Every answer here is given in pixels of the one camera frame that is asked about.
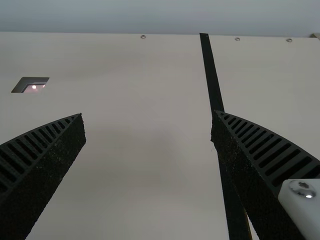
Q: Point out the black strip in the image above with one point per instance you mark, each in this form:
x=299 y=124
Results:
x=212 y=75

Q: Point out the small square scanner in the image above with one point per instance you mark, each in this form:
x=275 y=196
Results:
x=30 y=85

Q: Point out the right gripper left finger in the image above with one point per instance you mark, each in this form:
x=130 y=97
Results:
x=42 y=165

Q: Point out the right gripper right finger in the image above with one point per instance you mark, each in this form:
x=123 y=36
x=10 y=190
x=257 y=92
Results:
x=252 y=165

